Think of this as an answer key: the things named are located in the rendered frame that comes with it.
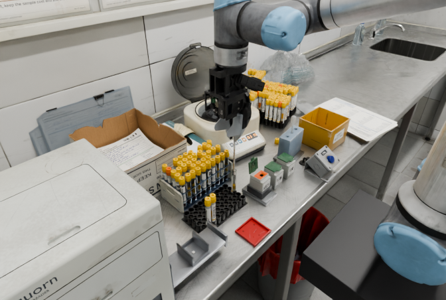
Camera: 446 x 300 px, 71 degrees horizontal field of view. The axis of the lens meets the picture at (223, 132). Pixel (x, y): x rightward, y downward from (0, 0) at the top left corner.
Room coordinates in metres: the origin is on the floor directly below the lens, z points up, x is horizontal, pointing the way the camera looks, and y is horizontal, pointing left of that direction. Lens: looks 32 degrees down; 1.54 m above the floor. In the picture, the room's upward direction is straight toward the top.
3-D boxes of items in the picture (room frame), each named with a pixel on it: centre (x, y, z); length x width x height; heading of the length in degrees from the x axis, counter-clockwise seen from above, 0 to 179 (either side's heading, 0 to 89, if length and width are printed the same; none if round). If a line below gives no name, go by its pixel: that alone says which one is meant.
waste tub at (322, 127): (1.00, -0.37, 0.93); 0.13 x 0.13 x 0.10; 43
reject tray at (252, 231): (0.56, -0.08, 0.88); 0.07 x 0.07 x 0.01; 46
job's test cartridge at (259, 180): (0.71, -0.11, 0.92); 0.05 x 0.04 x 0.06; 48
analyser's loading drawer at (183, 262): (0.45, 0.08, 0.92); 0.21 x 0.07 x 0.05; 136
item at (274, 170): (0.76, -0.16, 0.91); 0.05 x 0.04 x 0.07; 46
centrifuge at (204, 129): (1.02, -0.01, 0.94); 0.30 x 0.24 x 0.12; 37
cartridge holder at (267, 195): (0.71, -0.11, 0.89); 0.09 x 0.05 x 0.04; 48
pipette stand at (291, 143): (0.90, -0.23, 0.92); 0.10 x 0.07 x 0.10; 142
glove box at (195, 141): (0.92, 0.15, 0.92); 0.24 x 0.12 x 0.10; 46
